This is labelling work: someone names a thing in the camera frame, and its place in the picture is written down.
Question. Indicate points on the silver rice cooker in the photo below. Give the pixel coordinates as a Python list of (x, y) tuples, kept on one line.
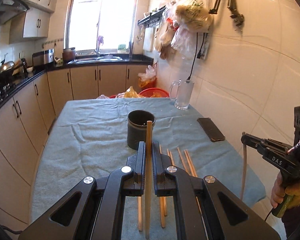
[(43, 57)]

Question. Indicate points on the orange plastic bag on floor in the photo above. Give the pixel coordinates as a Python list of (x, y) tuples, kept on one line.
[(148, 79)]

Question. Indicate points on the person's right hand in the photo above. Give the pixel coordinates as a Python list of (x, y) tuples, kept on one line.
[(278, 193)]

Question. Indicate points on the red plastic basin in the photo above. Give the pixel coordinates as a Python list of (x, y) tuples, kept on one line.
[(154, 93)]

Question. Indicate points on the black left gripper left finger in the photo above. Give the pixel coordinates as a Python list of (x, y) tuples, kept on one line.
[(135, 185)]

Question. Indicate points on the hanging plastic bag with bread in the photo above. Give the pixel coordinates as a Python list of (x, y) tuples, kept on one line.
[(193, 15)]

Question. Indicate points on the kitchen window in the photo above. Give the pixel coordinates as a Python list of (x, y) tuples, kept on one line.
[(100, 26)]

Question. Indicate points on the brown pot on counter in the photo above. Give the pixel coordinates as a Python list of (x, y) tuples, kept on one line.
[(69, 54)]

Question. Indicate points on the black range hood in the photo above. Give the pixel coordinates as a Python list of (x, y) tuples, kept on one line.
[(11, 8)]

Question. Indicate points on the beige lower cabinets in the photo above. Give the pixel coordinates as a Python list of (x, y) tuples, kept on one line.
[(26, 121)]

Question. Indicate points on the dark grey utensil holder cup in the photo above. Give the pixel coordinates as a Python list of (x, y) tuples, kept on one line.
[(137, 127)]

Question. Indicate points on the grey-green table cloth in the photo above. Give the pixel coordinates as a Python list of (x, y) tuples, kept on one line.
[(89, 138)]

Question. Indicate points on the black wok on stove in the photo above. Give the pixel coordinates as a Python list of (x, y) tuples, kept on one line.
[(7, 68)]

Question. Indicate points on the black smartphone in case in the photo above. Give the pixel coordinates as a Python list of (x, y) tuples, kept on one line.
[(211, 130)]

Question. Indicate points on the white hanging plastic bag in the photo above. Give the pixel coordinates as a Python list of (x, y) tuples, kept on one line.
[(185, 43)]

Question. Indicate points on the black wall shelf rack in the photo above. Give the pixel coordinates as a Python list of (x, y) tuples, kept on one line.
[(152, 19)]

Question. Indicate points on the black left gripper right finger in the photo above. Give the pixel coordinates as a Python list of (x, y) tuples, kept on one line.
[(163, 185)]

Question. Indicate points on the clear glass mug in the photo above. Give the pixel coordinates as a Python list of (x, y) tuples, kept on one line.
[(180, 93)]

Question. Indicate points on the white upper cabinets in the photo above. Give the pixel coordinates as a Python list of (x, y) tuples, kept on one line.
[(34, 23)]

